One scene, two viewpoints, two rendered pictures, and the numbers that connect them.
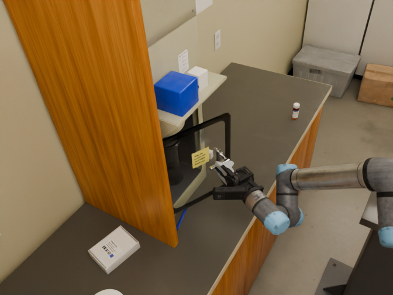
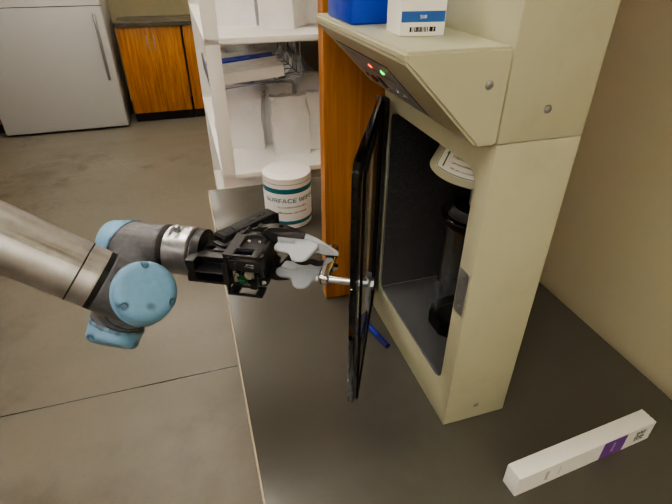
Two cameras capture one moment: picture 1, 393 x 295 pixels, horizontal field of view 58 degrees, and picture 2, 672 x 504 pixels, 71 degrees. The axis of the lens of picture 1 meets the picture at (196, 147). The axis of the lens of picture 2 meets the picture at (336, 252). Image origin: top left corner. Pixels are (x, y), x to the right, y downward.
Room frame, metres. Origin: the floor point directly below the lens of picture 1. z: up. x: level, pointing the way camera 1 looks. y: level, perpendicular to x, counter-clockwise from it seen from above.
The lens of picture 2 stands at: (1.35, -0.53, 1.59)
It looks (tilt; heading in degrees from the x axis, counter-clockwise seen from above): 33 degrees down; 129
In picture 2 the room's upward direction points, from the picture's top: straight up
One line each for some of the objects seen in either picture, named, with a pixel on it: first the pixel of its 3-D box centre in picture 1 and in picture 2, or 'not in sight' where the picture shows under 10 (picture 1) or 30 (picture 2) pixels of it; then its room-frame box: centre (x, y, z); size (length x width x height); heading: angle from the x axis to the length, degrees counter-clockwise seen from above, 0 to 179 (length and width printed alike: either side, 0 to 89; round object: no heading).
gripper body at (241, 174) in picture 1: (244, 185); (235, 258); (0.87, -0.16, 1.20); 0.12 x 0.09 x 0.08; 28
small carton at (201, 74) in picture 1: (197, 78); (416, 2); (1.06, -0.02, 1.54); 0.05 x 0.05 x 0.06; 50
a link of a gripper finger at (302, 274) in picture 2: (226, 172); (305, 275); (0.96, -0.11, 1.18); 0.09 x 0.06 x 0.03; 28
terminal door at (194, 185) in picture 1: (197, 167); (365, 247); (0.99, 0.00, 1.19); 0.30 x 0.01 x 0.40; 119
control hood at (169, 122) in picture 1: (190, 106); (392, 69); (1.02, 0.01, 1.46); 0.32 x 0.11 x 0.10; 146
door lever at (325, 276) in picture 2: (217, 161); (339, 265); (1.00, -0.08, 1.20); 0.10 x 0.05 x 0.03; 119
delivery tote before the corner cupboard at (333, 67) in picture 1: (323, 71); not in sight; (3.32, -1.42, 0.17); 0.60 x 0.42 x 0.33; 54
